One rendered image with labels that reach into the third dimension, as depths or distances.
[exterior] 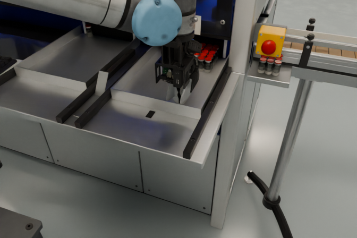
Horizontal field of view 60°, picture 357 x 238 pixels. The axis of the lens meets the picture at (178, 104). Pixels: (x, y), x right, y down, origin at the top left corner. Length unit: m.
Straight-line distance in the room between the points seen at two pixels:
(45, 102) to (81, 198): 0.95
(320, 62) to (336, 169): 1.09
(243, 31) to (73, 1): 0.59
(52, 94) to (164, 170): 0.67
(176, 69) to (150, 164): 0.83
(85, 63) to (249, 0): 0.55
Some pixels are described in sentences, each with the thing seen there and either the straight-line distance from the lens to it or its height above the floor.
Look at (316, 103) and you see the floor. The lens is 2.53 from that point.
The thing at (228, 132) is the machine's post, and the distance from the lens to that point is 1.14.
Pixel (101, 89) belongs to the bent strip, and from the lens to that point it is 0.90.
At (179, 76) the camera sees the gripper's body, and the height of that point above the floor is 1.03.
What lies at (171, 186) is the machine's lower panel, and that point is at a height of 0.22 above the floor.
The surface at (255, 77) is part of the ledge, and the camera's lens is 0.99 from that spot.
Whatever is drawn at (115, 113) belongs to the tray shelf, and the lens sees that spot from 0.83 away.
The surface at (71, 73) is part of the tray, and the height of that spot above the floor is 0.88.
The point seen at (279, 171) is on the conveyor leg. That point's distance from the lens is 1.44.
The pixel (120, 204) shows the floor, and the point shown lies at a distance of 1.72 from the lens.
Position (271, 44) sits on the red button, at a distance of 0.90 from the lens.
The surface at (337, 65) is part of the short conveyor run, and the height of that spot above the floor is 0.91.
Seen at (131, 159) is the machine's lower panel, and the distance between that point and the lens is 1.47.
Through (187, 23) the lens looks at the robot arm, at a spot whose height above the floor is 1.14.
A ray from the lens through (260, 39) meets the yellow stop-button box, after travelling 0.92.
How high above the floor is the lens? 1.39
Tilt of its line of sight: 37 degrees down
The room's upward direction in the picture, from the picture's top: straight up
